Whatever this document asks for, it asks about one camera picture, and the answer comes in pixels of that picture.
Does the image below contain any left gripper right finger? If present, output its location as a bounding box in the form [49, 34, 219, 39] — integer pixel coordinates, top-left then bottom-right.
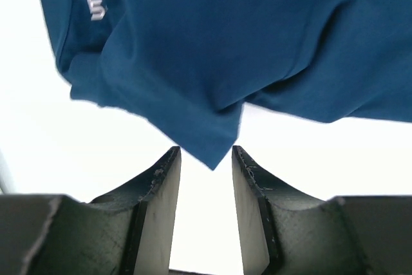
[232, 146, 411, 274]

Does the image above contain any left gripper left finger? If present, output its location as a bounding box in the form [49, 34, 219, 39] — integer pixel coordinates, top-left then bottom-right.
[1, 146, 181, 275]

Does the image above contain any navy blue t shirt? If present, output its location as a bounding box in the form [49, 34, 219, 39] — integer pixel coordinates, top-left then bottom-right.
[41, 0, 411, 169]

